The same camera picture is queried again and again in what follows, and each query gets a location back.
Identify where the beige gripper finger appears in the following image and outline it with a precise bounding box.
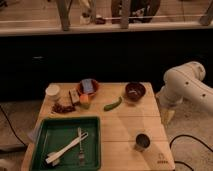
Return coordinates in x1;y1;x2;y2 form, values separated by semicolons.
162;109;175;126

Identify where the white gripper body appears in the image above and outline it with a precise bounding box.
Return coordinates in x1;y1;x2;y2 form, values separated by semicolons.
156;86;183;108

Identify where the green pepper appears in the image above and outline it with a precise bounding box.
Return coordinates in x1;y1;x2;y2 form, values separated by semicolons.
103;97;122;111

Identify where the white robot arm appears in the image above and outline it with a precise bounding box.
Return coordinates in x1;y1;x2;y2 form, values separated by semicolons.
156;61;213;126

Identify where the dark red bowl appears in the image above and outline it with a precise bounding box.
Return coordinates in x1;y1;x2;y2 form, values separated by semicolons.
125;82;146;102

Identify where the metal cup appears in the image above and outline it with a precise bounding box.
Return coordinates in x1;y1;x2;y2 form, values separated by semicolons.
135;134;150;152

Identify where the wooden table board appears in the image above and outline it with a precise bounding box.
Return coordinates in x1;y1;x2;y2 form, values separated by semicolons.
21;83;175;171

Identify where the blue sponge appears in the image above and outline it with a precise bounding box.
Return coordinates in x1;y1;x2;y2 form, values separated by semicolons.
82;79;94;94

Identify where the green plastic tray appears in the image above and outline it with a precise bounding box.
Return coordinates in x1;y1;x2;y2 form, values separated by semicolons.
29;116;101;171

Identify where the brown white block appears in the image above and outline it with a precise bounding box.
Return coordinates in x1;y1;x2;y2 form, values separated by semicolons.
69;89;80;105

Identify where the metal fork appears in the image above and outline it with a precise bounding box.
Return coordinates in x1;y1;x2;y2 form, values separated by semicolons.
77;127;85;166

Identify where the white cup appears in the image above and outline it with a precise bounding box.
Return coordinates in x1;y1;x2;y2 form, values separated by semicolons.
45;85;60;101

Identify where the white plastic spatula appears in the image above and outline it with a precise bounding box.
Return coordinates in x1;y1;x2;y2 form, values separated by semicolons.
45;132;89;164

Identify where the black cable right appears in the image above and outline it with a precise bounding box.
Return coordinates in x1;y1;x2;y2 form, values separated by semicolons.
169;134;213;171

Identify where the black cable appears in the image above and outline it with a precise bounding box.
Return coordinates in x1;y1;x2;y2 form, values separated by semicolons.
169;134;213;171
0;105;29;148

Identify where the black cable left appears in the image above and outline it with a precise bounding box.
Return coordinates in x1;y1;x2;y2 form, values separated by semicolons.
0;105;29;148

